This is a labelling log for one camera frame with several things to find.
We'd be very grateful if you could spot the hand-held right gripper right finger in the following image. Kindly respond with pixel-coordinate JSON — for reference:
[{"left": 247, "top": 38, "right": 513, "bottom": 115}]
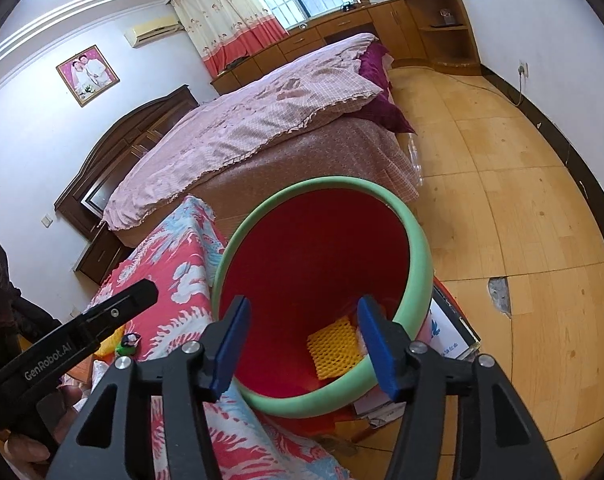
[{"left": 357, "top": 296, "right": 563, "bottom": 480}]

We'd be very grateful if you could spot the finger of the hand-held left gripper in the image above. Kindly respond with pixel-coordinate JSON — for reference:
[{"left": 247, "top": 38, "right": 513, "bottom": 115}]
[{"left": 74, "top": 279, "right": 160, "bottom": 345}]

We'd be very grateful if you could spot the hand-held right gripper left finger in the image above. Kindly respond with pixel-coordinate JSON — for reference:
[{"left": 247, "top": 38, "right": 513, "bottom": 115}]
[{"left": 47, "top": 295, "right": 253, "bottom": 480}]

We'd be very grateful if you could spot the yellow foam fruit net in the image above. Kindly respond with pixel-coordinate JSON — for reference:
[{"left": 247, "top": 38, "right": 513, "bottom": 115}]
[
  {"left": 96, "top": 332, "right": 123, "bottom": 358},
  {"left": 307, "top": 316, "right": 370, "bottom": 380}
]

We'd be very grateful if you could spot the green frog keychain toy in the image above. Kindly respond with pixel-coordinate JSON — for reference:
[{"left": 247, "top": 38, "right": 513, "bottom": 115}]
[{"left": 116, "top": 334, "right": 142, "bottom": 360}]

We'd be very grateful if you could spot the red bin with green rim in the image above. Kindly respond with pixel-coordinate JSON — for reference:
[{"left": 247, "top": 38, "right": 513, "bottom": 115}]
[{"left": 211, "top": 176, "right": 427, "bottom": 417}]

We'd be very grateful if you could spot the person's left hand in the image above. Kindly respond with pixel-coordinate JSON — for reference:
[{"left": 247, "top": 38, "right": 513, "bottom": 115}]
[{"left": 0, "top": 432, "right": 54, "bottom": 477}]

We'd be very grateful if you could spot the dark wooden nightstand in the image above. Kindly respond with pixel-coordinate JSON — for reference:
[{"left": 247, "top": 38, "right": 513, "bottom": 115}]
[{"left": 73, "top": 222, "right": 133, "bottom": 286}]

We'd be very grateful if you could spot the red floral printed tablecloth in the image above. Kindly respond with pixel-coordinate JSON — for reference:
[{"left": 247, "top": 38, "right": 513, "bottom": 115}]
[{"left": 57, "top": 195, "right": 348, "bottom": 480}]

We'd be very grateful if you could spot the black coat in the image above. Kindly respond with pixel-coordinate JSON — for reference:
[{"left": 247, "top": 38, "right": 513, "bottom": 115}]
[{"left": 0, "top": 217, "right": 58, "bottom": 361}]

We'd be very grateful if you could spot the white cardboard box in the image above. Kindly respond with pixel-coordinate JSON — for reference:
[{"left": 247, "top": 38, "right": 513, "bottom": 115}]
[{"left": 417, "top": 280, "right": 483, "bottom": 361}]

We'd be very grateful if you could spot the dark wooden headboard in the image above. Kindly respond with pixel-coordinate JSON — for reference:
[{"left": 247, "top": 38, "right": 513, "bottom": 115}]
[{"left": 54, "top": 85, "right": 199, "bottom": 241}]

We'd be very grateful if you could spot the pink checked quilt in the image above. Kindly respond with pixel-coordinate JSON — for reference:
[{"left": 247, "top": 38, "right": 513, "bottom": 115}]
[{"left": 102, "top": 32, "right": 385, "bottom": 233}]

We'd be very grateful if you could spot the maroon pillow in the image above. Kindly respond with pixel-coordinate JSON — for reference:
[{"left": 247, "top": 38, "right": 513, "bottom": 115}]
[{"left": 358, "top": 42, "right": 417, "bottom": 135}]

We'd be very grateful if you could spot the cream and red curtain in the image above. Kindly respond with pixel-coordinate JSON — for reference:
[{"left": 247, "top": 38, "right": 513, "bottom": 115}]
[{"left": 169, "top": 0, "right": 290, "bottom": 81}]

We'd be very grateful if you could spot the wooden corner shelf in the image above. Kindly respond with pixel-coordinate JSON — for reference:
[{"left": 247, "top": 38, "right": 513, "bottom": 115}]
[{"left": 407, "top": 0, "right": 483, "bottom": 77}]

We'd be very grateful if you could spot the long wooden cabinet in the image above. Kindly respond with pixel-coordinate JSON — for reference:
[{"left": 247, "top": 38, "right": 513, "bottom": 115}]
[{"left": 210, "top": 0, "right": 428, "bottom": 95}]

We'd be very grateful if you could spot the small ornament on shelf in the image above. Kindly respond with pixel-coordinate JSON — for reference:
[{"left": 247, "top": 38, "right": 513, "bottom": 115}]
[{"left": 429, "top": 8, "right": 458, "bottom": 28}]

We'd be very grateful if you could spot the framed wall photo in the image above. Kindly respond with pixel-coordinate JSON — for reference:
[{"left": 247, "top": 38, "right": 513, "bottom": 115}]
[{"left": 56, "top": 45, "right": 120, "bottom": 107}]

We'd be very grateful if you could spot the wall air conditioner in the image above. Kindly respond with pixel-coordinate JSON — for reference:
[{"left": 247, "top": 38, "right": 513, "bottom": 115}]
[{"left": 124, "top": 14, "right": 183, "bottom": 48}]

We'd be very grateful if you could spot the thin cable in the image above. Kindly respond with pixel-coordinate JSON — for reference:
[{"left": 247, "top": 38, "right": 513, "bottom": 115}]
[{"left": 452, "top": 72, "right": 525, "bottom": 108}]

